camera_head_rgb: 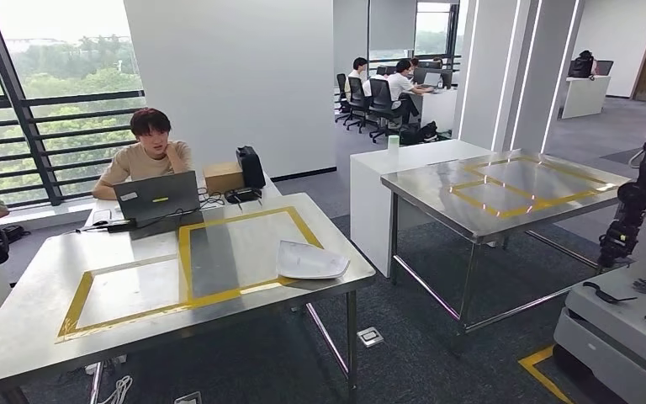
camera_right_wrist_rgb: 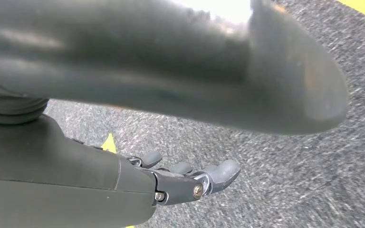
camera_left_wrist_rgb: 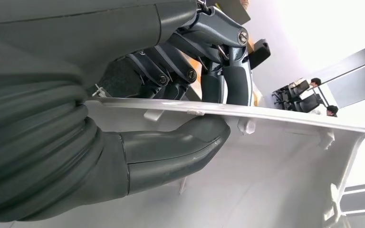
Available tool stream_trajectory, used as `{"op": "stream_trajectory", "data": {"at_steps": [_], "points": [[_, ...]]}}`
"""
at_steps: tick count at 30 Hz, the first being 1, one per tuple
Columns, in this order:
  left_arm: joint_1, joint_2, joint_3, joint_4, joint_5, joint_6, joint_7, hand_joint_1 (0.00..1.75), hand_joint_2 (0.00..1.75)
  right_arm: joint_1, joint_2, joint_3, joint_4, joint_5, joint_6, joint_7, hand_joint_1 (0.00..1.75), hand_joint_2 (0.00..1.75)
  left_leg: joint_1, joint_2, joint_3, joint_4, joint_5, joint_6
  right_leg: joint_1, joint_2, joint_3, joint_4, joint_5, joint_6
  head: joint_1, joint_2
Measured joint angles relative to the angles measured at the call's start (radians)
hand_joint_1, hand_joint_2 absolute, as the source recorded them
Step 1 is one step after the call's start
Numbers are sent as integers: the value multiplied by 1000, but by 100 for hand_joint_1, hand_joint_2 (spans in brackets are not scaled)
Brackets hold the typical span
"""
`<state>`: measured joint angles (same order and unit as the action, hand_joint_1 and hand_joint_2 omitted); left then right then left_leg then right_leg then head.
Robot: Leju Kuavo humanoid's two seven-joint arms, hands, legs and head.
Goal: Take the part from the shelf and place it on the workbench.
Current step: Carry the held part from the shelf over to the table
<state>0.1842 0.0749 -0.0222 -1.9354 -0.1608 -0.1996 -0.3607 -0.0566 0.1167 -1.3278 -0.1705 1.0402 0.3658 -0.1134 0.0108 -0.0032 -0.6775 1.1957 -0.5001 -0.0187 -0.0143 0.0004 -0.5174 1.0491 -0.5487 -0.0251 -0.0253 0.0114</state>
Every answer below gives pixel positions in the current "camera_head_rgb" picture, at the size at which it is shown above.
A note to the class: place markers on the brown cardboard box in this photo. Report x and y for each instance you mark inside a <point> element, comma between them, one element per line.
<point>222,177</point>

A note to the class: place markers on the yellow tape frame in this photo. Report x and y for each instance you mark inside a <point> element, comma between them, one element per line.
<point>185,262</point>
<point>476,203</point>

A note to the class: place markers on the black bags pile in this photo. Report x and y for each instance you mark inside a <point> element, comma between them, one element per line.
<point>420,134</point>

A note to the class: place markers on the white flat plastic part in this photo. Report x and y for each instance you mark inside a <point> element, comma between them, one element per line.
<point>309,262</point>

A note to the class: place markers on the white cabinet desk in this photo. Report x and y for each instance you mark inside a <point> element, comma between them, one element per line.
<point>367,212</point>

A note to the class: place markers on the black office chair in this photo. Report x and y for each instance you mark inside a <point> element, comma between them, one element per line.
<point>384,106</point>
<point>358,103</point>
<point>341,97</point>

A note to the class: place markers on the black bag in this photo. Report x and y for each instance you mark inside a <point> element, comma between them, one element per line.
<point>16,233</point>

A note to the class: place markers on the black router with antennas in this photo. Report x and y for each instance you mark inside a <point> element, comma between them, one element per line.
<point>242,195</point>

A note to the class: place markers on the white office desk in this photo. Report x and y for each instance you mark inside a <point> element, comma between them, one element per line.
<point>440,108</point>

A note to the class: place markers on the black window railing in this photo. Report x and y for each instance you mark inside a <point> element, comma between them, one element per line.
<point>22,100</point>

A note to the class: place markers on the stainless steel workbench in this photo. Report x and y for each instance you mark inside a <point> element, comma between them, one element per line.
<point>22,312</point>

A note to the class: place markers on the black upright case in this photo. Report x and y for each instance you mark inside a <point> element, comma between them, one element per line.
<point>251,166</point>

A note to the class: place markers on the white bottle green cap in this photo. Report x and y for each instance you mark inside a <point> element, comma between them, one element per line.
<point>393,144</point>

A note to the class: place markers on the dark laptop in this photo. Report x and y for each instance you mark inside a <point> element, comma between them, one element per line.
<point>604,68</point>

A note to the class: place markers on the dark computer monitor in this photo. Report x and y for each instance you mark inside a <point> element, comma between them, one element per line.
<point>431,75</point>

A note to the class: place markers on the stainless steel table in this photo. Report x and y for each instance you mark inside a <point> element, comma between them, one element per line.
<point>440,184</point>

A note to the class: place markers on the white counter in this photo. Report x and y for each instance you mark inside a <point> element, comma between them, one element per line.
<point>585,97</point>

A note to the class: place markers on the silver floor socket plate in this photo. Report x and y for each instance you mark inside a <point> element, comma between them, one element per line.
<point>370,337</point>

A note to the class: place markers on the black jointed robot arm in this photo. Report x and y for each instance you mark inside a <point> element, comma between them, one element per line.
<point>629,212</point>

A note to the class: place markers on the grey laptop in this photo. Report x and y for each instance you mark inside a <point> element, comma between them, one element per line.
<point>156,195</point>

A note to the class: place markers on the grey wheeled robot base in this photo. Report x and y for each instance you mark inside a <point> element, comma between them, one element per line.
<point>607,334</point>

